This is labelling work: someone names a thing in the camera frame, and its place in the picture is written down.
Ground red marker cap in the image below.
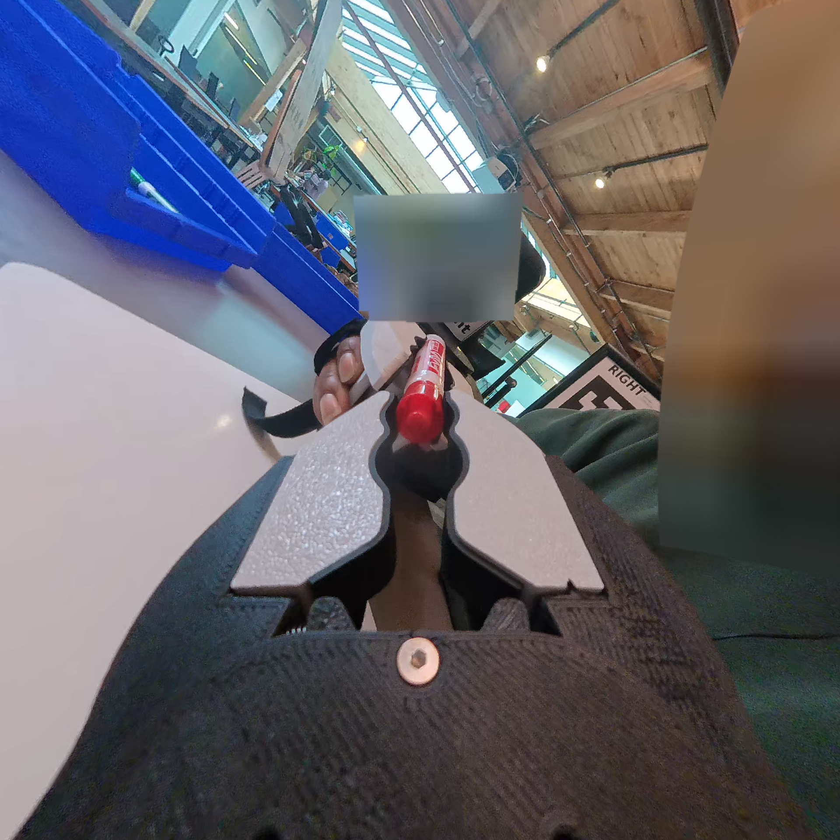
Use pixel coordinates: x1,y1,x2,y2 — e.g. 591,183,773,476
395,385,448,448

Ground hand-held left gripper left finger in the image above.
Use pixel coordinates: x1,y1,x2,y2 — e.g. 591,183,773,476
230,390,395,605

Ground person's right hand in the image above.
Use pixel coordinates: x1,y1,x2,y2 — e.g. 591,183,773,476
311,334,367,425

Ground blue plastic bin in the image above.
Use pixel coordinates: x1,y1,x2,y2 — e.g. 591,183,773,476
0,0,273,274
254,195,364,334

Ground white whiteboard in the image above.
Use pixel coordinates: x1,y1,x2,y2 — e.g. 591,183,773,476
0,260,342,840

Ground green dry-erase marker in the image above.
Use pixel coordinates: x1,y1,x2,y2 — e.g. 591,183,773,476
128,167,182,215

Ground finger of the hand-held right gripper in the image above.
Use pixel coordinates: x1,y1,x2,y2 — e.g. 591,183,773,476
357,319,424,395

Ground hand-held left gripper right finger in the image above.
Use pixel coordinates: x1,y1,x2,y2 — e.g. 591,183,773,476
444,392,607,607

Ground green sweatshirt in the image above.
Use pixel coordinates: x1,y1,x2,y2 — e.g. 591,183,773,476
510,405,840,840

